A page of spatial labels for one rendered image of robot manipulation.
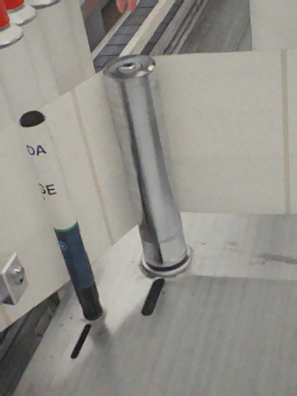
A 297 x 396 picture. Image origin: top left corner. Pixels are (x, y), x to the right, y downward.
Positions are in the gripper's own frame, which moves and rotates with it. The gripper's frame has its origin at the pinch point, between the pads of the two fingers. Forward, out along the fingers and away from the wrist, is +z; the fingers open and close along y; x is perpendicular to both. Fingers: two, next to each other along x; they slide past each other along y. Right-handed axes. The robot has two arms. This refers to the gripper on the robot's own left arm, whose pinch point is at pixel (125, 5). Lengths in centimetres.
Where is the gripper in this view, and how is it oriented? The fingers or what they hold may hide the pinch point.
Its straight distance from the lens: 95.7
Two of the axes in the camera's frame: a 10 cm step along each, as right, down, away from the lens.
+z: -0.4, 10.0, 0.0
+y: 9.4, 0.4, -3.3
